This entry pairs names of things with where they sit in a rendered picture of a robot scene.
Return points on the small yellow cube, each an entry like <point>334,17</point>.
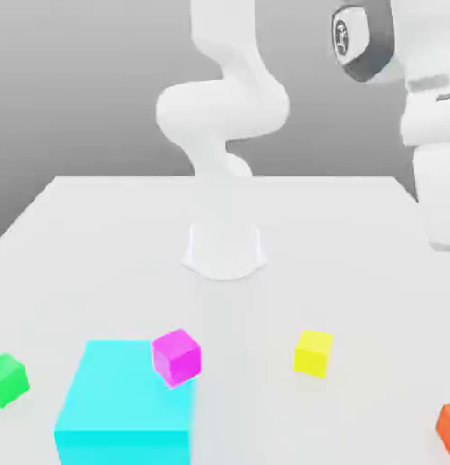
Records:
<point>312,354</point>

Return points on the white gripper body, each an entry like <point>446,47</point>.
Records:
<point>441,196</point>

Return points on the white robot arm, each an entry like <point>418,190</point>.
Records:
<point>224,109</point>

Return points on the small green cube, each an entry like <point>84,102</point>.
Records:
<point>7,379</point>

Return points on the small orange cube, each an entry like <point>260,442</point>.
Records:
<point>448,428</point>

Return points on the small magenta cube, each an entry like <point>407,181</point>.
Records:
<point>177,358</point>

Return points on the large cyan box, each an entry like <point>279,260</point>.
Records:
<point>115,407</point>

